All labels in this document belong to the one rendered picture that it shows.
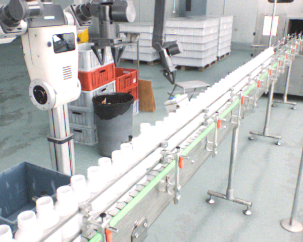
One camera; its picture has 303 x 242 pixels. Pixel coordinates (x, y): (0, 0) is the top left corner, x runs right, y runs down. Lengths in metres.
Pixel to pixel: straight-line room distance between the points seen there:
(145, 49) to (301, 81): 4.17
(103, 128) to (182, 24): 4.94
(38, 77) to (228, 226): 1.77
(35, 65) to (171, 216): 1.64
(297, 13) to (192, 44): 2.86
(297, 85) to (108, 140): 3.51
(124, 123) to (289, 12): 3.43
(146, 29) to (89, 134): 5.06
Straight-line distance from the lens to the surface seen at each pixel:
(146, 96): 4.83
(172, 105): 1.71
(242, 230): 2.64
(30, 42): 1.59
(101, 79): 3.82
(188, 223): 2.62
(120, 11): 1.09
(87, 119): 3.74
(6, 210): 1.56
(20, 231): 0.81
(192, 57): 7.85
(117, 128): 3.34
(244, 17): 11.52
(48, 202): 0.85
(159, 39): 1.71
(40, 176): 1.49
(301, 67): 5.78
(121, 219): 1.05
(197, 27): 7.75
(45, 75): 1.58
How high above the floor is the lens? 1.62
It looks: 20 degrees down
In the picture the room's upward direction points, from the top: straight up
